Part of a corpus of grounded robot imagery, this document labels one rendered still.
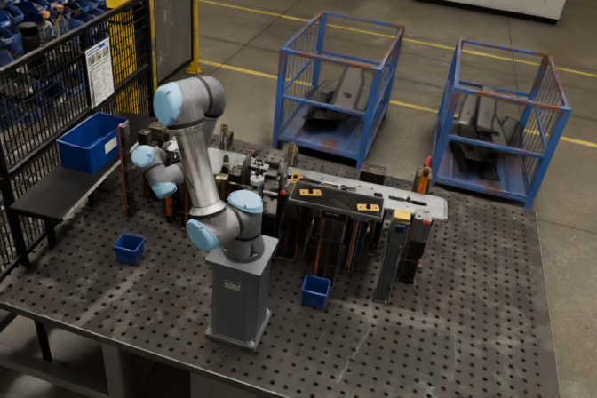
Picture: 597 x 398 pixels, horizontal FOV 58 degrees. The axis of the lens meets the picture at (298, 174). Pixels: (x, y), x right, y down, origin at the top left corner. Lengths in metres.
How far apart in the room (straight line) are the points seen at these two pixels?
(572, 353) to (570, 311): 0.35
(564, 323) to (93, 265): 2.74
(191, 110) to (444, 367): 1.38
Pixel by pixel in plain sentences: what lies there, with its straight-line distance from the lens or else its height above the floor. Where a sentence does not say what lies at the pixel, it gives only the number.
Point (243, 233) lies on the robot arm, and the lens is 1.81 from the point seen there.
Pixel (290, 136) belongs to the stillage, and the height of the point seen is 0.16.
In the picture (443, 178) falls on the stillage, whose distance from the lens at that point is 4.33.
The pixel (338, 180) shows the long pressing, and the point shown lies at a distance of 2.53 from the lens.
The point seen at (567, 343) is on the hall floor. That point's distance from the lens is 3.66.
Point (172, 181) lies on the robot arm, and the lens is 1.93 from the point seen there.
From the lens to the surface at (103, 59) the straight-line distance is 2.78.
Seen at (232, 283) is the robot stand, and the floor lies 1.01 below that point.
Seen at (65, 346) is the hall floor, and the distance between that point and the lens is 3.17.
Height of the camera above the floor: 2.38
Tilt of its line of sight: 33 degrees down
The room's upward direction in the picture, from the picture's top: 7 degrees clockwise
